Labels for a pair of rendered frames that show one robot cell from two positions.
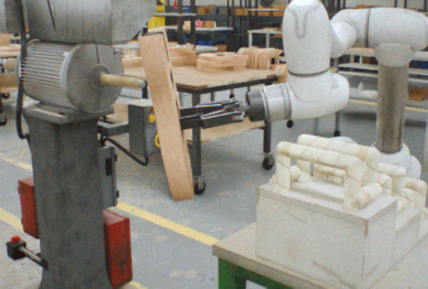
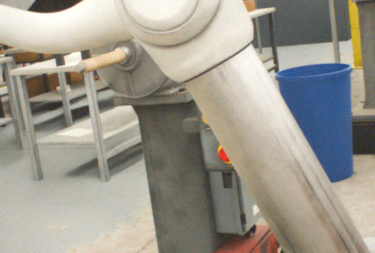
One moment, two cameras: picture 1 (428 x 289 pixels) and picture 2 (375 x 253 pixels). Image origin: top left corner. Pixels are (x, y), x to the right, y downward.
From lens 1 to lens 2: 2.08 m
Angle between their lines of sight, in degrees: 75
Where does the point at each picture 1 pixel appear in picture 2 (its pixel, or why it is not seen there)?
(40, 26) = not seen: outside the picture
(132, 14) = not seen: outside the picture
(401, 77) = (206, 111)
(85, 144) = (178, 138)
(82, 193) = (178, 199)
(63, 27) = not seen: outside the picture
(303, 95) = not seen: outside the picture
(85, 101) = (114, 81)
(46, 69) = not seen: hidden behind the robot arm
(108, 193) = (228, 212)
